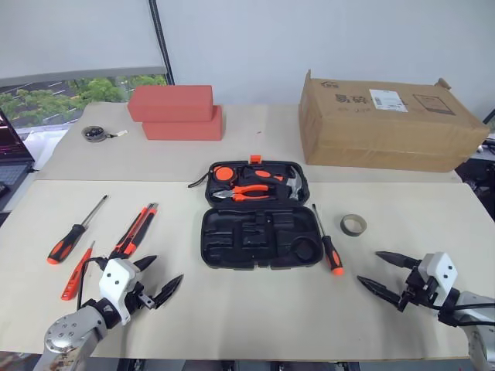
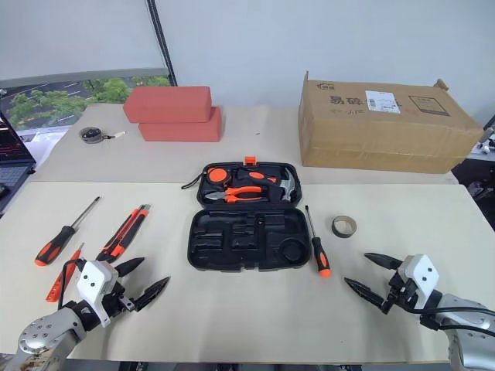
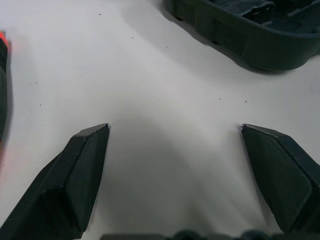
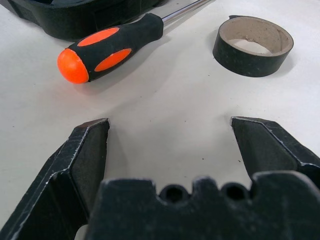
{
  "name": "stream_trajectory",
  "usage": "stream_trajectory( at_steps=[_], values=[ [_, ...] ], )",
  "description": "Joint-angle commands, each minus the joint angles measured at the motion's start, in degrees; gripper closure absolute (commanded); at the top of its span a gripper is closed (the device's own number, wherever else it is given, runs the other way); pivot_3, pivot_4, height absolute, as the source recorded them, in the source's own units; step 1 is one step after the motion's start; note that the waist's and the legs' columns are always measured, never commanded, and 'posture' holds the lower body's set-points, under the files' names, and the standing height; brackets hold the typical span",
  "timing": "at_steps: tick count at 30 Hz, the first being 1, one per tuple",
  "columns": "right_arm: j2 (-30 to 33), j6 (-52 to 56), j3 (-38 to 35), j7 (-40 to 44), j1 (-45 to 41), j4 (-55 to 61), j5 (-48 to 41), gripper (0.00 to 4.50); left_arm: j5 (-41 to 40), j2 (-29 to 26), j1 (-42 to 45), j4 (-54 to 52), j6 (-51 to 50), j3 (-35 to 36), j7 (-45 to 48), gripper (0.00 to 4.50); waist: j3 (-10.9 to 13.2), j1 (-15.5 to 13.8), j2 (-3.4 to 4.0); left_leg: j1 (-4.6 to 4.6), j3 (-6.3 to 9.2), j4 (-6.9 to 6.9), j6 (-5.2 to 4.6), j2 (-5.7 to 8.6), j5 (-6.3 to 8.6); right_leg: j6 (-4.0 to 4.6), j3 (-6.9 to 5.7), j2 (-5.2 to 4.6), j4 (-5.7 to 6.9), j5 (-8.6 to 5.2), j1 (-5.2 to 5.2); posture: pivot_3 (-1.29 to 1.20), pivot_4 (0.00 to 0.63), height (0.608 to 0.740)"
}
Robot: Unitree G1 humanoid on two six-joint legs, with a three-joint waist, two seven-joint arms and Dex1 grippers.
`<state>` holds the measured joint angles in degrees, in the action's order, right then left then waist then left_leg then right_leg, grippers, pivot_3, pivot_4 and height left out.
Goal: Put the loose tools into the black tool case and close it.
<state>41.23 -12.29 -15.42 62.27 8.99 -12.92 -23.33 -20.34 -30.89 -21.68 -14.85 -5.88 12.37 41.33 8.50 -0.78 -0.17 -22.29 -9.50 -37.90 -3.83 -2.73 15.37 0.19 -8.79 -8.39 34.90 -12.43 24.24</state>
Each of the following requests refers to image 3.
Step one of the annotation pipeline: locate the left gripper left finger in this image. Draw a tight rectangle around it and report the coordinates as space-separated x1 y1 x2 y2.
0 122 112 240

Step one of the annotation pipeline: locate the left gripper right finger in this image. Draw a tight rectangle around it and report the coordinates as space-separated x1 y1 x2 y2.
240 122 320 236

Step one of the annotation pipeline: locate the orange black utility knife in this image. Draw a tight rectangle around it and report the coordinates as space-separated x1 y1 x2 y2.
0 31 12 145

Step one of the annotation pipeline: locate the black tool case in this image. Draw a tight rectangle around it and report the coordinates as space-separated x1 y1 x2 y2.
162 0 320 73

